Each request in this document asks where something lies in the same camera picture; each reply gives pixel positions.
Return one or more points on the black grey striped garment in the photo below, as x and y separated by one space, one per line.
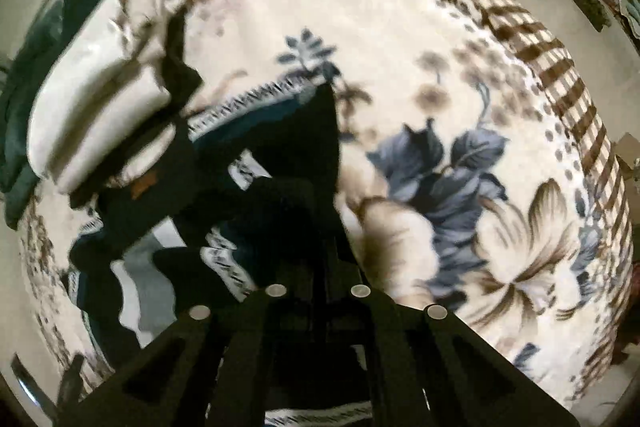
240 127

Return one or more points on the dark green quilt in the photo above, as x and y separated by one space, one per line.
30 72

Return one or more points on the bed with floral sheet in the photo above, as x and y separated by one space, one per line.
400 57

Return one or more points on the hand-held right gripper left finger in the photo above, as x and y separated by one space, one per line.
290 257

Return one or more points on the cardboard box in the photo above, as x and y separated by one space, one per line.
629 159

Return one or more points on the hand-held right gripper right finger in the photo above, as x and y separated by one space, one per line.
345 267

